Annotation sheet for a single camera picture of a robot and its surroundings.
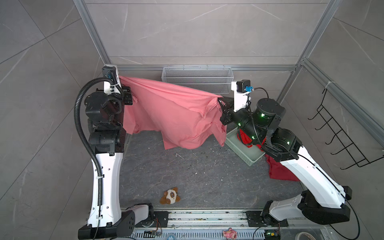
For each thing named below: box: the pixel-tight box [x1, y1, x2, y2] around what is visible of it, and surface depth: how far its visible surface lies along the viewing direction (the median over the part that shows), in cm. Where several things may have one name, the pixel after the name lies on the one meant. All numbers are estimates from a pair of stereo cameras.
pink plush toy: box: [222, 227, 238, 240], surface depth 69 cm
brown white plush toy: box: [160, 187, 181, 205], surface depth 80 cm
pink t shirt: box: [119, 76, 228, 150], surface depth 62 cm
